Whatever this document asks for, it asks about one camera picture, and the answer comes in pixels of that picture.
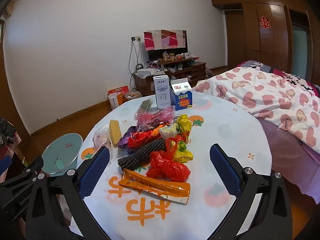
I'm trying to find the red orange foil wrapper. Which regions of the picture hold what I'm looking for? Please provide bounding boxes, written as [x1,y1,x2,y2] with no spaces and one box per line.
[127,128,166,151]

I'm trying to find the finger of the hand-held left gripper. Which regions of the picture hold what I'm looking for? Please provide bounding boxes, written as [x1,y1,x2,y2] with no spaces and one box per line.
[0,156,13,176]
[15,155,48,182]

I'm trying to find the black plastic bag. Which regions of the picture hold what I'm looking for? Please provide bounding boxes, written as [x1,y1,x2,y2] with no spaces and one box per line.
[0,117,17,145]

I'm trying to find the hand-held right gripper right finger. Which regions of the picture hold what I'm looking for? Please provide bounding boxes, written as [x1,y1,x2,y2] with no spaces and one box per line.
[209,143,293,240]

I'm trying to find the television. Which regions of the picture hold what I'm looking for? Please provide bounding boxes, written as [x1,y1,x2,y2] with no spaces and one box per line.
[144,30,187,61]

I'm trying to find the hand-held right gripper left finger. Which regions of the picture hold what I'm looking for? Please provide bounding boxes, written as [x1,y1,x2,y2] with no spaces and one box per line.
[25,145,112,240]

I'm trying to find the white fruit print tablecloth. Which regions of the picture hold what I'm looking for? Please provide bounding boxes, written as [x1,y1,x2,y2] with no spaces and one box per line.
[57,90,272,240]

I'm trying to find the clear plastic bag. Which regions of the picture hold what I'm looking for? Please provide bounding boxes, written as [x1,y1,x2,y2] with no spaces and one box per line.
[93,126,113,148]
[124,90,143,103]

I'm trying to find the white yellow wrapper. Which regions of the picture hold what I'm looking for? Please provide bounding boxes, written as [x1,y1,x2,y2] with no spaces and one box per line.
[159,124,178,140]

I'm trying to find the purple foil wrapper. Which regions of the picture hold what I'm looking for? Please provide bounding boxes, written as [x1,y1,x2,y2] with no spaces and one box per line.
[117,126,140,155]

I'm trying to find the white orange paper bag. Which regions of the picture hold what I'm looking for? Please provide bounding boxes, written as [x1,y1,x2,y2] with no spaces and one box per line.
[109,94,123,110]

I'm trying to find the wooden wardrobe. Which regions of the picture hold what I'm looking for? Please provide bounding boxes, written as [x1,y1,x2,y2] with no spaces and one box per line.
[209,0,316,87]

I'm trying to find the yellow sponge block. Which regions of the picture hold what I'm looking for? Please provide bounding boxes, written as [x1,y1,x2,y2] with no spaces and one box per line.
[109,119,122,147]

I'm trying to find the white milk carton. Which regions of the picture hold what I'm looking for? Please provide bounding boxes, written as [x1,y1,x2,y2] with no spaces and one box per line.
[153,75,171,108]

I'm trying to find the red paper decoration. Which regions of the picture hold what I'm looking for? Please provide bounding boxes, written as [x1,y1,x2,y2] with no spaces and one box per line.
[260,16,272,31]

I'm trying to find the red pink patchwork cloth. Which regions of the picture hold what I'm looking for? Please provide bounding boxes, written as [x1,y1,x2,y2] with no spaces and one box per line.
[143,30,187,51]

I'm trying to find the light blue trash bin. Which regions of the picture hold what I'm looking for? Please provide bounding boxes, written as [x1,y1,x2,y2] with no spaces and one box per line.
[41,133,83,175]

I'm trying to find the red plastic bag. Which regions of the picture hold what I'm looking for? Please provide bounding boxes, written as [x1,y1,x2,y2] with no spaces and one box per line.
[146,136,191,182]

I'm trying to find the wooden TV cabinet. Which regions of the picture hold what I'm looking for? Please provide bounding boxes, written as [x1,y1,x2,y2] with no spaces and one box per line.
[134,57,207,97]

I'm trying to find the pink cellophane wrapper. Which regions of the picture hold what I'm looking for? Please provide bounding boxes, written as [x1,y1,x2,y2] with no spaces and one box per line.
[135,106,175,132]

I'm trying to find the dark green packet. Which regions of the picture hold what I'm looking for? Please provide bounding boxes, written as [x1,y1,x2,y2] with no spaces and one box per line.
[139,99,153,112]

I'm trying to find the hanging cables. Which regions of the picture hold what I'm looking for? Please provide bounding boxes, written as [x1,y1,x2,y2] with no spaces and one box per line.
[128,39,145,88]

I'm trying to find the blue milk carton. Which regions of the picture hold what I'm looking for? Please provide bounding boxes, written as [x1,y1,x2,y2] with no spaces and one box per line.
[170,78,193,111]

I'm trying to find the yellow green crumpled wrapper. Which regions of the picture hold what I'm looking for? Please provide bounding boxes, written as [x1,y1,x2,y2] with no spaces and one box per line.
[172,141,194,162]

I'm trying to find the purple bed sheet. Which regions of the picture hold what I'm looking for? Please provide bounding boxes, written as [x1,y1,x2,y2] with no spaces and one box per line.
[257,117,320,205]

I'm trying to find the orange sausage wrapper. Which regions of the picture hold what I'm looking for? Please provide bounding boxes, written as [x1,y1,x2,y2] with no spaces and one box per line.
[118,168,191,205]

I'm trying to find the black textured packet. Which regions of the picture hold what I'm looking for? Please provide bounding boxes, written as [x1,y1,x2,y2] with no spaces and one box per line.
[117,139,167,171]

